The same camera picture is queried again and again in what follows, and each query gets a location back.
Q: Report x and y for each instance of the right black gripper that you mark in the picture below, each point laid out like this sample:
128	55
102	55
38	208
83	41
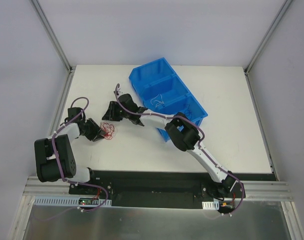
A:
116	111

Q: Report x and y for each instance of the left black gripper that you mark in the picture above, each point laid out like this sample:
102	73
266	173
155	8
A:
92	128

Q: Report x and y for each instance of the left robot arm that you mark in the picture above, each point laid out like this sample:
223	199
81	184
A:
54	157

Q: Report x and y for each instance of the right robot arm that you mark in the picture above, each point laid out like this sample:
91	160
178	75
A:
185	135

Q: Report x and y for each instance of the blue three-compartment bin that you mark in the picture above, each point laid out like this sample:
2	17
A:
161	90

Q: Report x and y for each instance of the left aluminium frame post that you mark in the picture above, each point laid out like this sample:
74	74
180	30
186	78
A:
51	34

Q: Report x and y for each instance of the aluminium frame post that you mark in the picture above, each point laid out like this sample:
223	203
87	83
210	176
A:
51	34
269	33

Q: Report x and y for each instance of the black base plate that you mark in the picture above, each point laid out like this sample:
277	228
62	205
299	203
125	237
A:
172	190

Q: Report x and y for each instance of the left white cable duct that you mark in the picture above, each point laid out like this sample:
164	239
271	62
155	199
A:
71	202

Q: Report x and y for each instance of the white cable duct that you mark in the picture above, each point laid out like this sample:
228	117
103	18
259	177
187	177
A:
71	202
211	205

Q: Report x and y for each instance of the right white cable duct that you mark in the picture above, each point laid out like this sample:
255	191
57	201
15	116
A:
211	205

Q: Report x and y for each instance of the right aluminium frame post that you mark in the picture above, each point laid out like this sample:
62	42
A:
269	33

